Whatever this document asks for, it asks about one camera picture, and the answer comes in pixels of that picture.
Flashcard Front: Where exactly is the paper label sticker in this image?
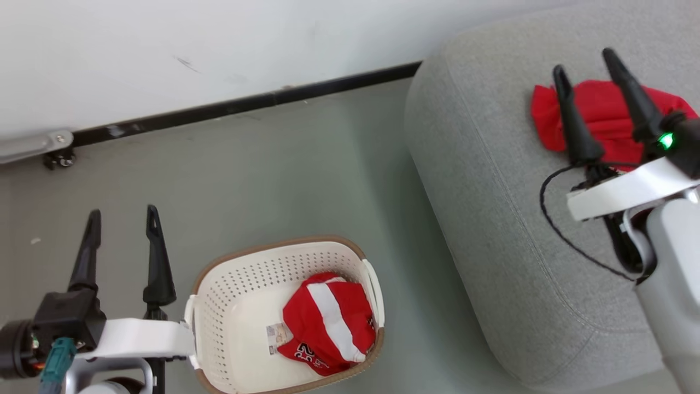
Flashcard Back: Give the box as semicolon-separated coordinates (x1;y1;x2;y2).
266;323;293;356

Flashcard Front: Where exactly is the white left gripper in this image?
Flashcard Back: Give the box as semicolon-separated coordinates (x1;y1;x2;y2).
67;205;196;362

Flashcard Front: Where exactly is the red cloth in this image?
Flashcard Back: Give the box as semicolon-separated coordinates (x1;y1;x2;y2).
530;79;699;171

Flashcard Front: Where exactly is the grey fabric sofa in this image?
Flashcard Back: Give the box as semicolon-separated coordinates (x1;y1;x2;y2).
405;0;700;392

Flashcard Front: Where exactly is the teal left camera connector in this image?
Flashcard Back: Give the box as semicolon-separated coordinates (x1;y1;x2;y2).
39;337;77;394

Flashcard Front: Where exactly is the silver metal corner bracket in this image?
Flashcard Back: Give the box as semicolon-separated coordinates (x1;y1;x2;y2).
0;130;74;165

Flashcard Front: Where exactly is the black baseboard strip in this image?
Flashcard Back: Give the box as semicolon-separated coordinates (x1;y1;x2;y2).
71;61;423;148

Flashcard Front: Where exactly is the cream perforated laundry basket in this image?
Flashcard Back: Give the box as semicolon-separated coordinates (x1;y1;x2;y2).
183;235;386;394

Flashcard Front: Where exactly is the red jersey with white stripe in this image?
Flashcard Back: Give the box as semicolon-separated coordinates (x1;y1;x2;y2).
277;272;378;377

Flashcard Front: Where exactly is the small black caster wheel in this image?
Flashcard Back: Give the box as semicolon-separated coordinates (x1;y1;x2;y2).
44;149;76;170

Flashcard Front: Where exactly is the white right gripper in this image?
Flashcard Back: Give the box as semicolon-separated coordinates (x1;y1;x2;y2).
552;48;700;222

